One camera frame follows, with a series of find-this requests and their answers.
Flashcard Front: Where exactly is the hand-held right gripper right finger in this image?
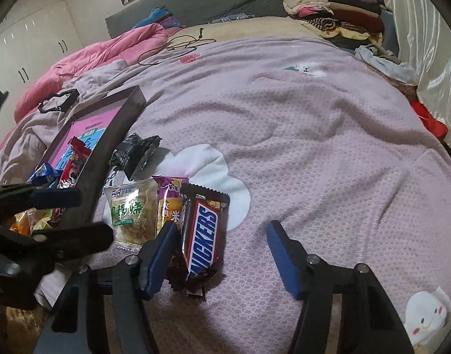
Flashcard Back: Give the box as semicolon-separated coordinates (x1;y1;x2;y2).
267;220;416;354

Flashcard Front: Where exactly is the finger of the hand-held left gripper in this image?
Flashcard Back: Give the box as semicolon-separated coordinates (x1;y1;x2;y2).
0;221;113;266
0;183;82;222

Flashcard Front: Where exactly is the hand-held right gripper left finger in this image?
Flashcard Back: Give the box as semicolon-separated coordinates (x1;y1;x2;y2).
34;221;182;354

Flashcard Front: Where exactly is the blue snack packet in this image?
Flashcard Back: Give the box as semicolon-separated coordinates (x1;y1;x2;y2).
27;163;62;187

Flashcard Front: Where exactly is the green yellow snack packet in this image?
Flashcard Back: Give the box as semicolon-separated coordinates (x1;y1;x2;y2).
30;208;57;233

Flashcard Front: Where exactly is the orange snack packet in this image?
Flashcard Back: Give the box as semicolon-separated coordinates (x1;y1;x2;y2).
9;208;38;237

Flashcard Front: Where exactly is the red candy packet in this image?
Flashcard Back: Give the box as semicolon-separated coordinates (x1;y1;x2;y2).
58;136;94;192

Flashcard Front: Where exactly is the brown chocolate bar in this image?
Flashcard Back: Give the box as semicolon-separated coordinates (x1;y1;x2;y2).
168;182;230;292

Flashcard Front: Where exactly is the clear pastry packet green label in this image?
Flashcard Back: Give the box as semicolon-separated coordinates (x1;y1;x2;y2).
103;178;161;248

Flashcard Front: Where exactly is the purple yellow snack packet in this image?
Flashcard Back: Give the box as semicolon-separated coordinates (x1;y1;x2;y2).
152;176;191;235

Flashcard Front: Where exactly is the grey cardboard box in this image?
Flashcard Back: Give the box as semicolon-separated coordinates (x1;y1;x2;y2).
26;85;147;237

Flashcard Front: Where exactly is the black snack packet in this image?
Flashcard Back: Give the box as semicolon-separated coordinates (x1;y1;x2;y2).
109;133;163;181

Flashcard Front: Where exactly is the purple printed blanket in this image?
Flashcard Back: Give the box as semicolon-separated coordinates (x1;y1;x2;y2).
0;37;451;354

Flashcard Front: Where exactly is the pink quilt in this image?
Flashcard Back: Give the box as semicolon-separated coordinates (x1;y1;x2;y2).
13;23;170;126

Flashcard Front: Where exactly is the white wardrobe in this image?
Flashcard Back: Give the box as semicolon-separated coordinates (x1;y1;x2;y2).
0;0;86;82

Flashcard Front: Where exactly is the red bag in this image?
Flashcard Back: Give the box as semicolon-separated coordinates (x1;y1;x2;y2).
410;101;449;139

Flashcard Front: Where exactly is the blue garment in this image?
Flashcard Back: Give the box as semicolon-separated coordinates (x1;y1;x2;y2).
131;6;185;30

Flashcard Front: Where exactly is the white grey garment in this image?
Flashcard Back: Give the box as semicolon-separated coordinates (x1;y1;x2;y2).
354;43;419;83

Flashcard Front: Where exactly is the beige blanket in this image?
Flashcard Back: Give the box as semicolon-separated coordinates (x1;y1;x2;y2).
170;17;322;43

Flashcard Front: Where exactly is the floral cloth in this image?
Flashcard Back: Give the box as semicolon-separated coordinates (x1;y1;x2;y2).
211;12;255;23

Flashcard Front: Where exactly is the stack of folded clothes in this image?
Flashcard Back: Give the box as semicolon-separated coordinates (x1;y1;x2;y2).
282;0;386;47

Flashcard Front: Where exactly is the white satin curtain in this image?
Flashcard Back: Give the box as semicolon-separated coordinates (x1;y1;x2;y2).
382;0;451;163

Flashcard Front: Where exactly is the black cable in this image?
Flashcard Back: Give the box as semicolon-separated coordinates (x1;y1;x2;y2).
137;26;217;66

